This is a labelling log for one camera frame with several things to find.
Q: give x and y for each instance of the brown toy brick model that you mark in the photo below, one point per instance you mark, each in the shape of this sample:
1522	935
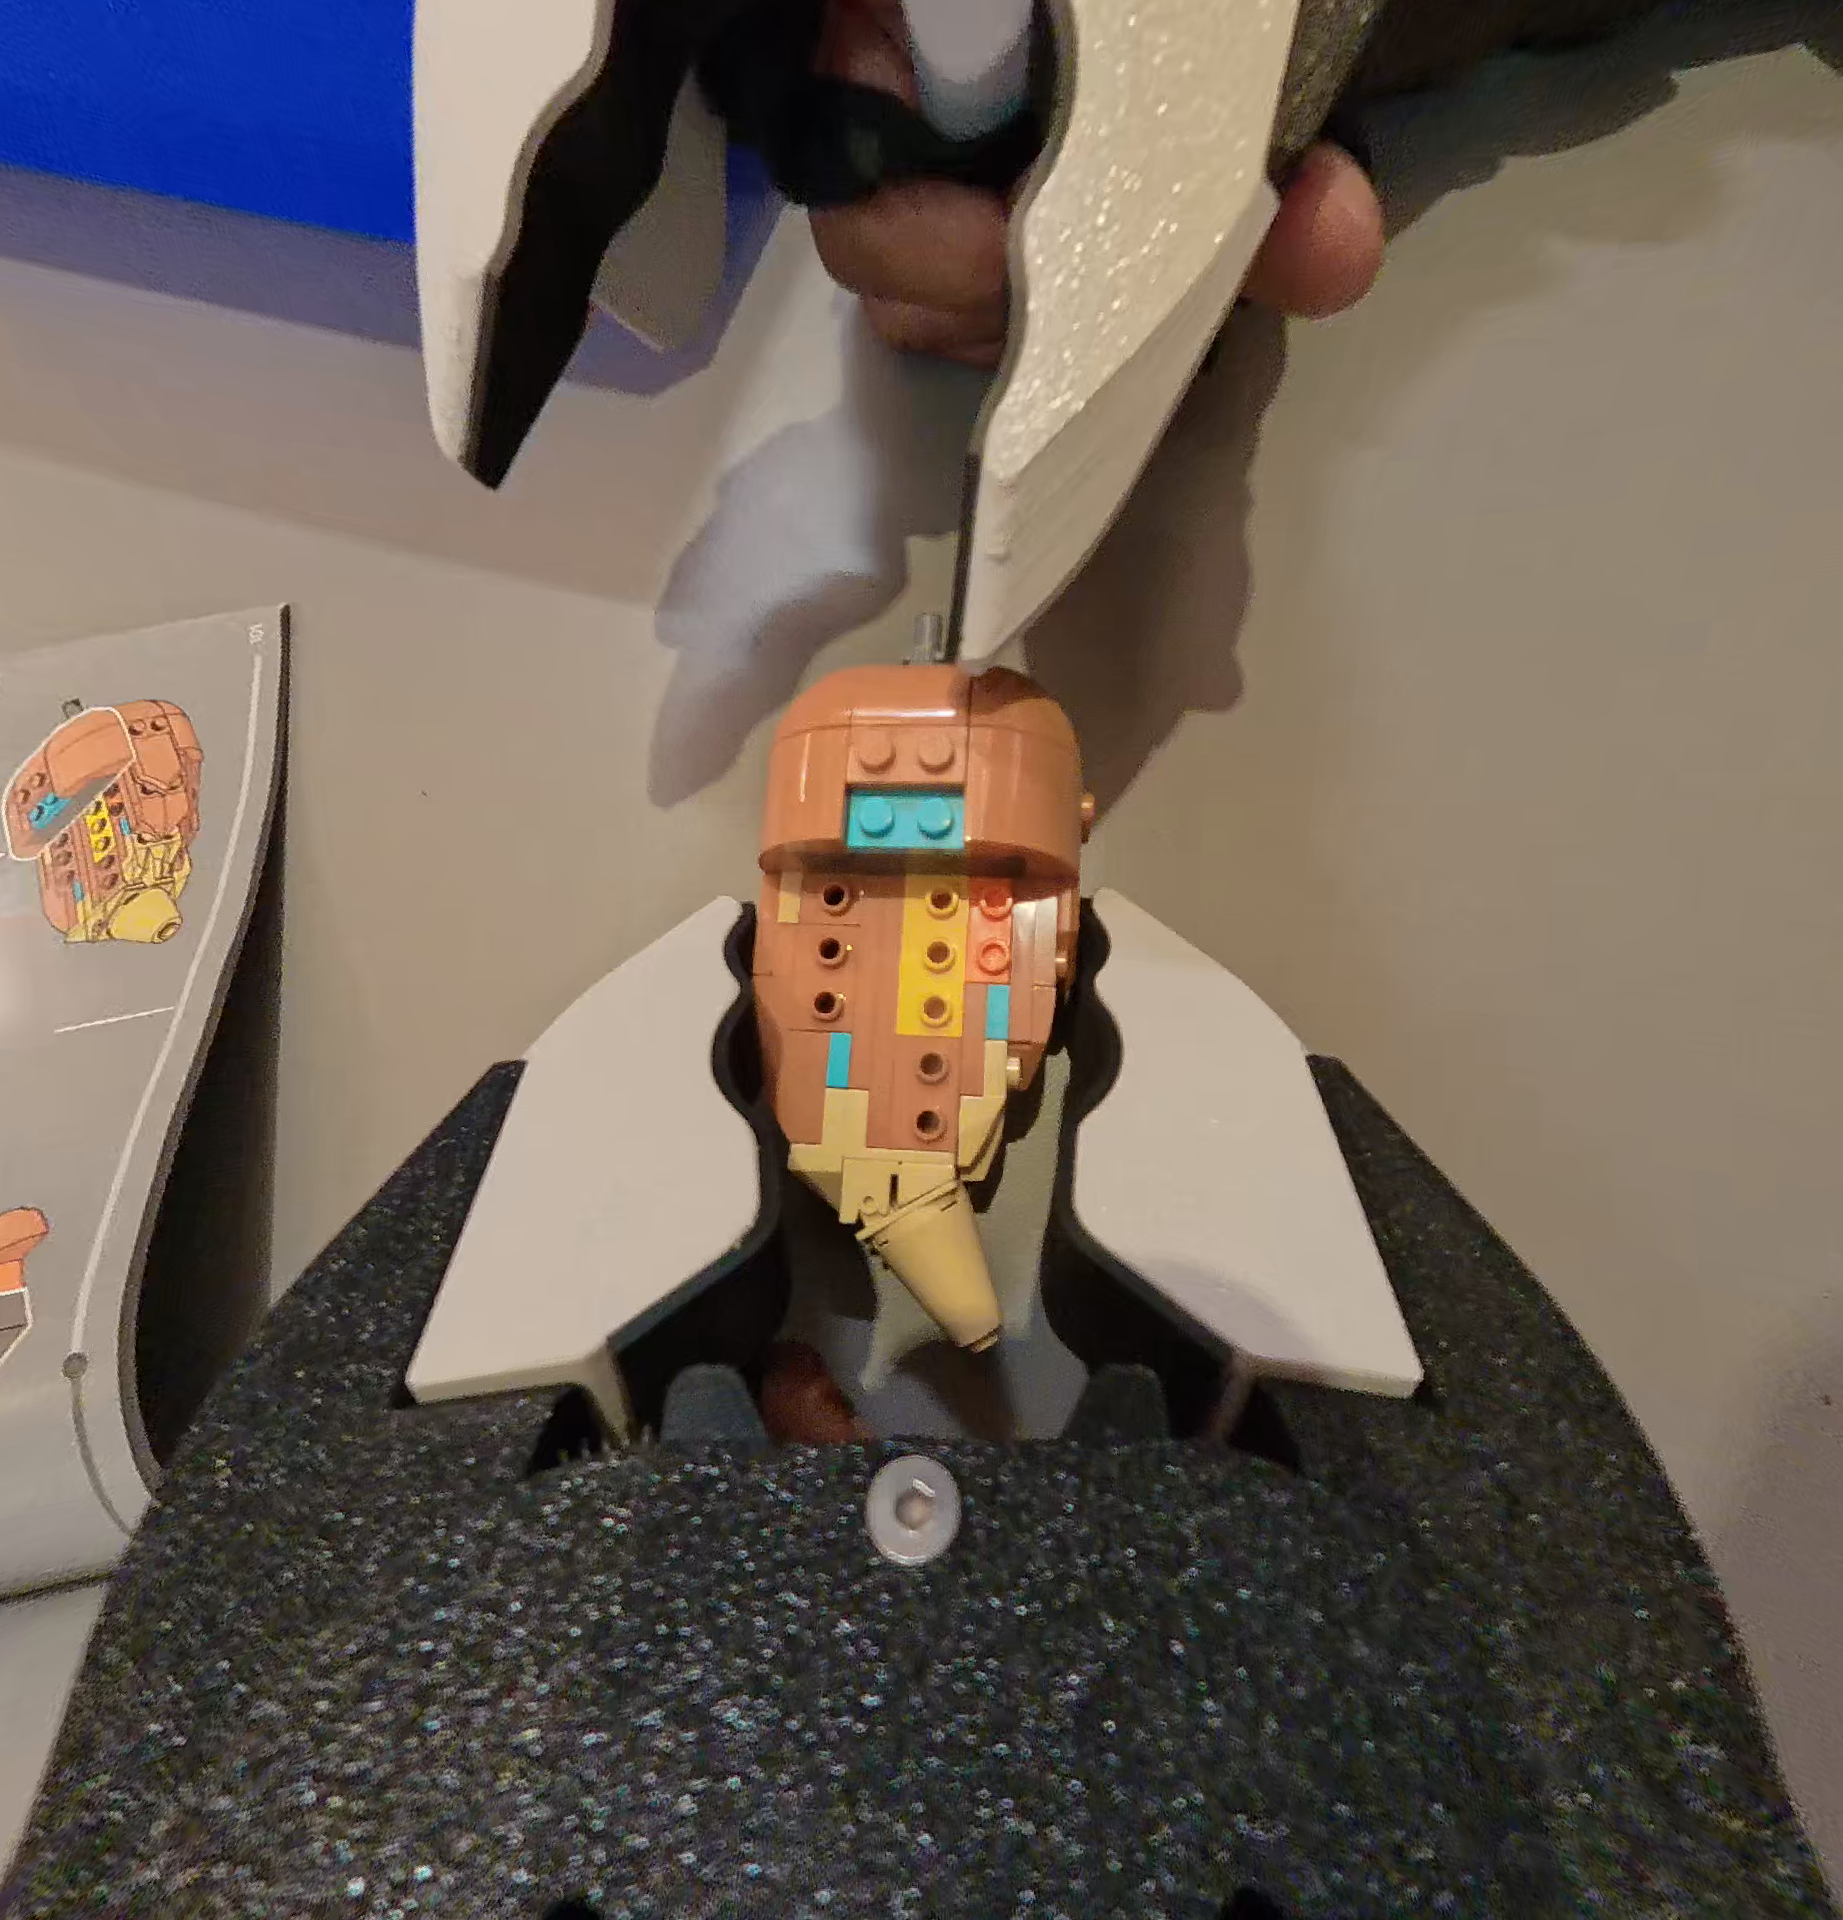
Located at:
892	960

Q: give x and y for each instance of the person's right hand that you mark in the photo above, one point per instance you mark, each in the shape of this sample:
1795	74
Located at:
922	271

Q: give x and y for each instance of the light grey desk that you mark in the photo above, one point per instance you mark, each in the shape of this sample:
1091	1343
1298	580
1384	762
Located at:
1537	750

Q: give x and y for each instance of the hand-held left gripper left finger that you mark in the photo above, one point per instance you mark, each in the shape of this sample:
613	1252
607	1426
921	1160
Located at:
607	1171

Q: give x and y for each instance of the brick building instruction booklet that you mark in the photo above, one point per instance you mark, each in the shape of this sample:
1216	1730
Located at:
113	1051

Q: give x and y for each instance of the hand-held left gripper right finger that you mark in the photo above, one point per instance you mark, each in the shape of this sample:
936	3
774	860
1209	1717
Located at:
1238	1186

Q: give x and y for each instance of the blue panel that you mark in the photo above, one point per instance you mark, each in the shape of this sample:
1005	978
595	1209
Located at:
142	90

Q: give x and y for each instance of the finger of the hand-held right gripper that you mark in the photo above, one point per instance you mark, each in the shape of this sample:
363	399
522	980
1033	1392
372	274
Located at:
1148	271
463	225

